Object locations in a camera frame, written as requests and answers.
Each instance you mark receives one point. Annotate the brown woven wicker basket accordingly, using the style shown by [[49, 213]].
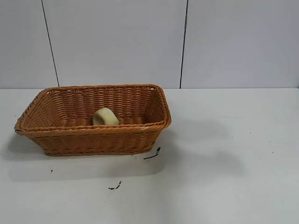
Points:
[[93, 137]]

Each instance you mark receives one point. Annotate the pale yellow egg yolk pastry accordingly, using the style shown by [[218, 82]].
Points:
[[106, 117]]

